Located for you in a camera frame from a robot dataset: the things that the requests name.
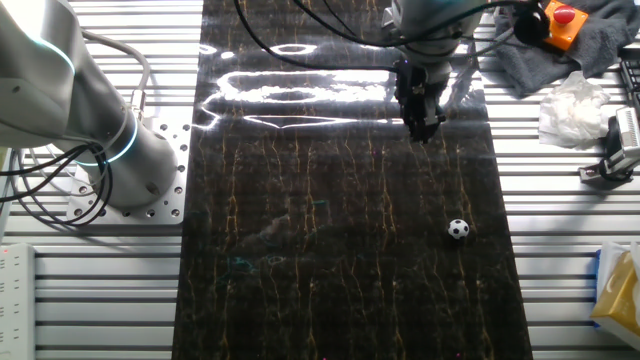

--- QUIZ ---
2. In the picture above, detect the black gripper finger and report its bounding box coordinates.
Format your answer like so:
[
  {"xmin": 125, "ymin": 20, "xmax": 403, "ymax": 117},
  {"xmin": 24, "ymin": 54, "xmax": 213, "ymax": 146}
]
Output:
[
  {"xmin": 407, "ymin": 118, "xmax": 429, "ymax": 145},
  {"xmin": 423, "ymin": 113, "xmax": 447, "ymax": 141}
]

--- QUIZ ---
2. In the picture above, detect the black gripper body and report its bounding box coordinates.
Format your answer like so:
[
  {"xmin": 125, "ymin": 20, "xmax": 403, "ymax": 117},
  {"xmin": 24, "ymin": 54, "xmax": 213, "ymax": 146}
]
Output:
[{"xmin": 393, "ymin": 58, "xmax": 449, "ymax": 127}]

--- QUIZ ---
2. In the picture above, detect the small black white soccer ball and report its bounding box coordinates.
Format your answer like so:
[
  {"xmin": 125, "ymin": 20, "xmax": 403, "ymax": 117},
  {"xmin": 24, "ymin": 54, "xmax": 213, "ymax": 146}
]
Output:
[{"xmin": 447, "ymin": 218, "xmax": 471, "ymax": 241}]

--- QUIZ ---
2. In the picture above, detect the black marble pattern mat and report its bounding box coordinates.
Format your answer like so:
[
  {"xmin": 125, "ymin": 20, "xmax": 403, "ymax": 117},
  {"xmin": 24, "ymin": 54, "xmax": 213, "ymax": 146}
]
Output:
[{"xmin": 172, "ymin": 0, "xmax": 534, "ymax": 360}]

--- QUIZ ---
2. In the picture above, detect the crumpled white tissue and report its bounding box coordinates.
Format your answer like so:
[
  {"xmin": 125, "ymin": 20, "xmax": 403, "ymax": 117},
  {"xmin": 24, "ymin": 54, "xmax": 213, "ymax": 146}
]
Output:
[{"xmin": 538, "ymin": 70, "xmax": 612, "ymax": 150}]

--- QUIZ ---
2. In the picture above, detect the orange emergency stop button box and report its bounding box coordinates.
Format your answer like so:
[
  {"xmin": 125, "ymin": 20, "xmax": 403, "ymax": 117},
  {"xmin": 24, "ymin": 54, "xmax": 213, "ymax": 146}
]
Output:
[{"xmin": 542, "ymin": 0, "xmax": 590, "ymax": 52}]

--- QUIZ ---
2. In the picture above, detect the grey towel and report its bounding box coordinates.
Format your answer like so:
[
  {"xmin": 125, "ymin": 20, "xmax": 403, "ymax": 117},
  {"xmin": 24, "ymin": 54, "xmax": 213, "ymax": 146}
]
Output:
[{"xmin": 489, "ymin": 0, "xmax": 640, "ymax": 99}]

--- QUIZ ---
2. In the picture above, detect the black keyboard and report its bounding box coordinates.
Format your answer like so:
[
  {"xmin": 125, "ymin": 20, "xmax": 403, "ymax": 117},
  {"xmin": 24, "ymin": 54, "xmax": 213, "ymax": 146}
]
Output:
[{"xmin": 618, "ymin": 58, "xmax": 640, "ymax": 114}]

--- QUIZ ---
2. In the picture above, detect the blue white tissue packet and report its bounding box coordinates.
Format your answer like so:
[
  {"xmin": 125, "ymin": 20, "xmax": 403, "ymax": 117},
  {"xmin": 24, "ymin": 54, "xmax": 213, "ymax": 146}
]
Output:
[{"xmin": 593, "ymin": 248, "xmax": 602, "ymax": 329}]

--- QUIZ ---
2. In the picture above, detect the white power strip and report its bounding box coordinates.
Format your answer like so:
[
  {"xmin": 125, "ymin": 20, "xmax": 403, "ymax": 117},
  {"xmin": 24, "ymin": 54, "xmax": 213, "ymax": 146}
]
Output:
[{"xmin": 0, "ymin": 243, "xmax": 36, "ymax": 360}]

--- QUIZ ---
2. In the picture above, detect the black round cable plug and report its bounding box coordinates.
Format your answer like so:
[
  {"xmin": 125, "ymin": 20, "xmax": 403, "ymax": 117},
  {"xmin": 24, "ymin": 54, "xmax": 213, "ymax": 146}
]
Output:
[{"xmin": 513, "ymin": 5, "xmax": 551, "ymax": 47}]

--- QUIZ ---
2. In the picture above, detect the camera stand bracket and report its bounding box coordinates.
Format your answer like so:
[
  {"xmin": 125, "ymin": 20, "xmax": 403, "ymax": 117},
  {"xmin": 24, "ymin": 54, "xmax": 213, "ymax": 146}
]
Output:
[{"xmin": 578, "ymin": 115, "xmax": 636, "ymax": 190}]

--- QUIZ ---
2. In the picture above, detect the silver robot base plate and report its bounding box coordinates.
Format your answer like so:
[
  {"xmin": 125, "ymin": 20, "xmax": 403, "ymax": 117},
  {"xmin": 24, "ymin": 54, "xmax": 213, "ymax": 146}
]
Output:
[{"xmin": 66, "ymin": 119, "xmax": 192, "ymax": 225}]

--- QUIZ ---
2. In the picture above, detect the grey base cable with connector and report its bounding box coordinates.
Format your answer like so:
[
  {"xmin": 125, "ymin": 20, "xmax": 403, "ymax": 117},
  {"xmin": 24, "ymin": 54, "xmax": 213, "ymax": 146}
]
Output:
[{"xmin": 79, "ymin": 28, "xmax": 152, "ymax": 122}]

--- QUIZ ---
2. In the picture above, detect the black base cable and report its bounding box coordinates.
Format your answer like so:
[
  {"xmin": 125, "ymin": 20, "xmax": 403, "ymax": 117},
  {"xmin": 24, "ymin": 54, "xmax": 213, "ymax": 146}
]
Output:
[
  {"xmin": 0, "ymin": 143, "xmax": 106, "ymax": 226},
  {"xmin": 0, "ymin": 142, "xmax": 114, "ymax": 229}
]

